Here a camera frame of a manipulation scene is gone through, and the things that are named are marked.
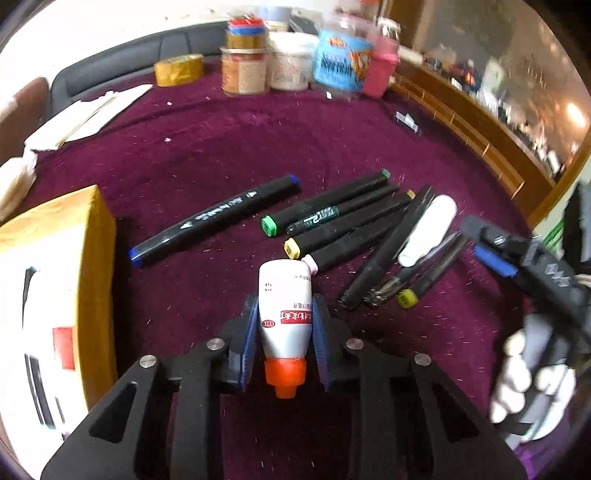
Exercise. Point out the brown chair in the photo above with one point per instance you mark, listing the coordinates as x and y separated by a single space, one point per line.
23 115

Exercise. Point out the wooden sideboard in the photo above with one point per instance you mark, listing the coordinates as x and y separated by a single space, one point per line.
485 115

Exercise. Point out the stack of coloured tape rolls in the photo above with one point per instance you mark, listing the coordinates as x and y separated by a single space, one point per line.
247 33

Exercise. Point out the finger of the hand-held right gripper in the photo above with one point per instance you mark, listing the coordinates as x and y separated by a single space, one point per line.
496 263
494 233

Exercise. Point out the black marker with yellow caps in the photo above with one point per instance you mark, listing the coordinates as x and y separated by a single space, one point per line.
351 225

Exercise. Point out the long plain black pen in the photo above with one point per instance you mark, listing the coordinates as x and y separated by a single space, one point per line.
392 244

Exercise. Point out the person's right hand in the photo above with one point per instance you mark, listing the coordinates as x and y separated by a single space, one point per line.
512 383

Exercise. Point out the white bottle with orange cap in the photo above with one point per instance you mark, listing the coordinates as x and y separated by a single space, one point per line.
284 314

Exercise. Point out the black marker with green caps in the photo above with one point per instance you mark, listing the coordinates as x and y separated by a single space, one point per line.
323 203

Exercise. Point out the black marker with blue caps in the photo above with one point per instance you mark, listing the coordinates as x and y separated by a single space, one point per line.
207 217

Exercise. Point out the black marker with pink cap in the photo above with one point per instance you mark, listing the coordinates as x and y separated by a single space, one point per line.
351 245

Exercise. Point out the purple tablecloth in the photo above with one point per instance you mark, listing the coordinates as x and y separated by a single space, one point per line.
231 143

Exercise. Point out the black marker with olive cap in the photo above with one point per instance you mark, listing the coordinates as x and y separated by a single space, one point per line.
407 299

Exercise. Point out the clear jar with brown contents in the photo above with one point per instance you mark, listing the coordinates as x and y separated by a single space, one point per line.
244 74

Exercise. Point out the pink bottle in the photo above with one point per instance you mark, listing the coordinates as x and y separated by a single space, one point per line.
382 69

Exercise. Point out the white plastic jar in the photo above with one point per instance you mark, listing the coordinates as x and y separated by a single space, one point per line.
292 62

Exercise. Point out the clear jar with blue label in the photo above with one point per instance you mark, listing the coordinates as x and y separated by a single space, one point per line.
341 57

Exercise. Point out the clear barrel pen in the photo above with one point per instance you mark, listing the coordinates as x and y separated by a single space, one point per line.
418 270

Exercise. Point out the thin black pen teal print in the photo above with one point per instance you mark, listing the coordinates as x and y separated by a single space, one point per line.
355 203

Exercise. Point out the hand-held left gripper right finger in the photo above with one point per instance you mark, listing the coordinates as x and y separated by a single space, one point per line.
319 341

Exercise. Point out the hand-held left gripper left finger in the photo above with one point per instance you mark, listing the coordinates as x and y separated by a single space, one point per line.
249 341

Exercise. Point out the stack of white papers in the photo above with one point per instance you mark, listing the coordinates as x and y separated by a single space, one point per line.
87 115

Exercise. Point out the gold tape roll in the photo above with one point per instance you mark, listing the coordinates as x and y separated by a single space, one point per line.
178 70

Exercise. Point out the white plastic tube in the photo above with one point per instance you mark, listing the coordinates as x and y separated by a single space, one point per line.
429 228

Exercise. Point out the yellow cardboard box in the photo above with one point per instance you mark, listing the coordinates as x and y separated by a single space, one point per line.
60 258

